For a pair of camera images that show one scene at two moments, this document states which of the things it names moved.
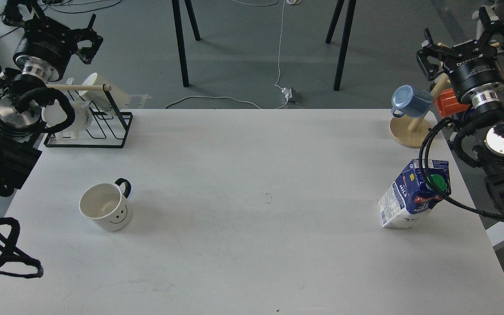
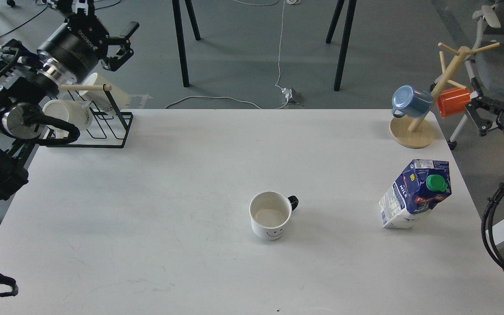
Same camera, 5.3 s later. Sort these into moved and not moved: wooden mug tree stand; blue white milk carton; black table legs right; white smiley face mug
Moved: white smiley face mug
Not moved: black table legs right; wooden mug tree stand; blue white milk carton
